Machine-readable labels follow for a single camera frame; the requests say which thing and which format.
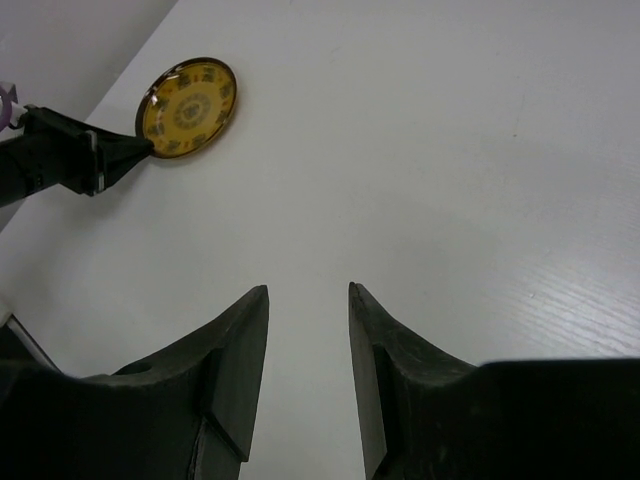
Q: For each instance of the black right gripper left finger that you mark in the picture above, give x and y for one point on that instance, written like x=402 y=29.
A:
x=187 y=411

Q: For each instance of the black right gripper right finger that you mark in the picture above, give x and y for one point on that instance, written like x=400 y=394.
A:
x=425 y=414

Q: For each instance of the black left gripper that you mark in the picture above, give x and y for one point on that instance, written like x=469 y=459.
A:
x=54 y=149

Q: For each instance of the yellow brown rimmed round plate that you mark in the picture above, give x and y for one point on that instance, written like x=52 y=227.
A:
x=187 y=107

